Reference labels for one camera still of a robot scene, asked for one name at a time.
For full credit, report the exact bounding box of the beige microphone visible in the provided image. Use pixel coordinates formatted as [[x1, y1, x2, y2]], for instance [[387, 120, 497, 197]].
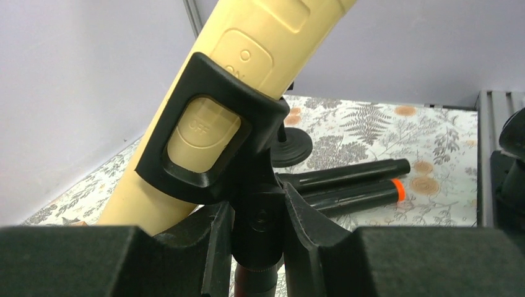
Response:
[[98, 1, 354, 235]]

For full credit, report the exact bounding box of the floral patterned mat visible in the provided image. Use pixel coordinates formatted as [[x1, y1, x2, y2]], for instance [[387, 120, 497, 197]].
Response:
[[22, 95, 480, 297]]

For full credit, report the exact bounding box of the black mic stand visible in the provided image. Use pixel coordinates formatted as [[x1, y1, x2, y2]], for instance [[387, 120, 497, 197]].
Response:
[[271, 124, 313, 168], [136, 53, 289, 296]]

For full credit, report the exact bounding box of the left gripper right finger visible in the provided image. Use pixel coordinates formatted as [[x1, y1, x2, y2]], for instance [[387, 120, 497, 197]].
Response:
[[284, 183, 524, 296]]

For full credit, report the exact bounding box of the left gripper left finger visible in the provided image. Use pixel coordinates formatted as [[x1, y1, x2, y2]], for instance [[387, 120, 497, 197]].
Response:
[[1, 203, 232, 296]]

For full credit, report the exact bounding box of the black microphone orange tip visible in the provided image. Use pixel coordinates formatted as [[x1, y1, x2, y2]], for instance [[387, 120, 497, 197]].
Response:
[[302, 179, 406, 217]]

